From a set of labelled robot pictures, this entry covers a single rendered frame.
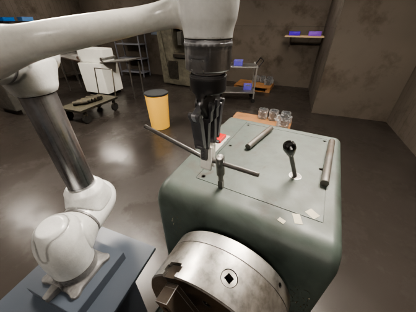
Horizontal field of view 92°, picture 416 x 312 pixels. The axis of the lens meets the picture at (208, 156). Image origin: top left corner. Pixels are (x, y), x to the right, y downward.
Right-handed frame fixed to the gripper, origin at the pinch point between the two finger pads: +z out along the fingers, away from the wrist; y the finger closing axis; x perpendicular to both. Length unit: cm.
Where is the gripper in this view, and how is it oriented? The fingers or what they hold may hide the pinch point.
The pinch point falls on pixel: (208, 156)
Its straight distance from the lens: 51.7
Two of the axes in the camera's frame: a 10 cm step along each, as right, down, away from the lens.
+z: 0.0, 8.3, 5.5
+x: 8.8, 2.6, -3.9
